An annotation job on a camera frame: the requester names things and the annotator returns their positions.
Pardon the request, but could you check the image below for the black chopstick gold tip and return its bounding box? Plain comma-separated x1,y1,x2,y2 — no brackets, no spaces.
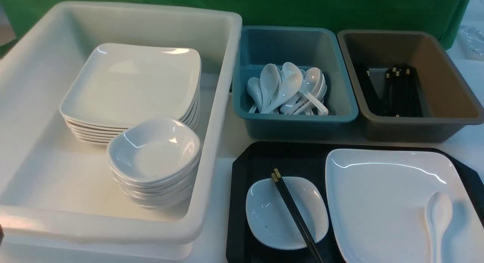
274,168,326,263
270,173,320,263

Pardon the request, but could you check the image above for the small white bowl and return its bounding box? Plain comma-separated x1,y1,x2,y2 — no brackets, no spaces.
245,176,329,251

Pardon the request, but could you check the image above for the large white square plate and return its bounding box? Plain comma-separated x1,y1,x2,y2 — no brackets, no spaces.
325,148,484,263

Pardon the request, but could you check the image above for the white ceramic soup spoon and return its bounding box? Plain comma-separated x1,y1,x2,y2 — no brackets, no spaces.
425,191,453,263

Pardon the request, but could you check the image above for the pile of white soup spoons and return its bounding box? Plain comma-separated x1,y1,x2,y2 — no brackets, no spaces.
245,62,329,116

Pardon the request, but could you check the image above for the black serving tray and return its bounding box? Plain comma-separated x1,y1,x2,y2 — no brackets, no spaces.
225,141,483,263

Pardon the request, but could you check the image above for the stack of small white bowls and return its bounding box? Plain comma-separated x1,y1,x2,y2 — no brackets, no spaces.
107,117,203,209

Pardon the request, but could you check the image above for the teal plastic bin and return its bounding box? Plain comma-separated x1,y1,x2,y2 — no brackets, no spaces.
232,26,358,140

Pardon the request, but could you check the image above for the stack of white square plates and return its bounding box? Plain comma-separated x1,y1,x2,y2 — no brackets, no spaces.
59,43,201,145

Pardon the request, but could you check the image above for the bundle of black chopsticks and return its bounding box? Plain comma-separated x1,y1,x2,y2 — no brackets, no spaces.
353,63,422,117

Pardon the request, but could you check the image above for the large white plastic tub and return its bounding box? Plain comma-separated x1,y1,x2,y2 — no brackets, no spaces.
0,2,242,262

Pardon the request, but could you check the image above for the grey-brown plastic bin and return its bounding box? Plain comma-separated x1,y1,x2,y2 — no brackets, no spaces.
337,29,483,143

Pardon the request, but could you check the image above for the green backdrop cloth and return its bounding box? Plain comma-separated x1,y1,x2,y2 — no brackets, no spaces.
0,0,470,49

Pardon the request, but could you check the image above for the clear plastic bag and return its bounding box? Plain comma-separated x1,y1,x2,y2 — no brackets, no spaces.
458,25,484,61

